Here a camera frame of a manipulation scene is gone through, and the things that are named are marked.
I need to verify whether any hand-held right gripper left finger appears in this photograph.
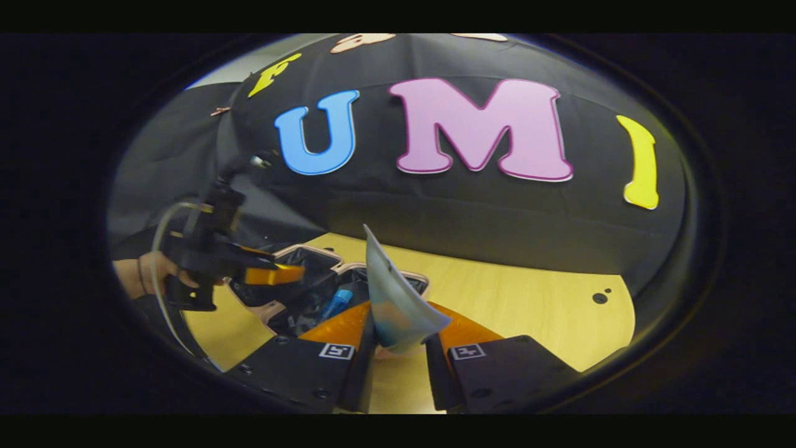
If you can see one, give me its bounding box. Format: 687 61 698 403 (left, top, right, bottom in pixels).
225 301 377 414

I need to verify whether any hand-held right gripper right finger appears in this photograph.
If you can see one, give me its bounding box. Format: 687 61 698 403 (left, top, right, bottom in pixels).
425 302 583 413

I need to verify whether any blue skin care bottle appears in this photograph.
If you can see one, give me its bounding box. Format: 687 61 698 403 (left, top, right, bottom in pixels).
321 289 354 319

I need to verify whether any white skin care tube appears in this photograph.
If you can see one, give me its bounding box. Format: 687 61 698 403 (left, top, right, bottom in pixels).
363 224 453 356

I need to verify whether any black backdrop cloth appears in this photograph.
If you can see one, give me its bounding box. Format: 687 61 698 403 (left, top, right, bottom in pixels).
107 34 688 293

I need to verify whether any white cable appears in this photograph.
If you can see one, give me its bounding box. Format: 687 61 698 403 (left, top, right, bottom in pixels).
150 200 216 360

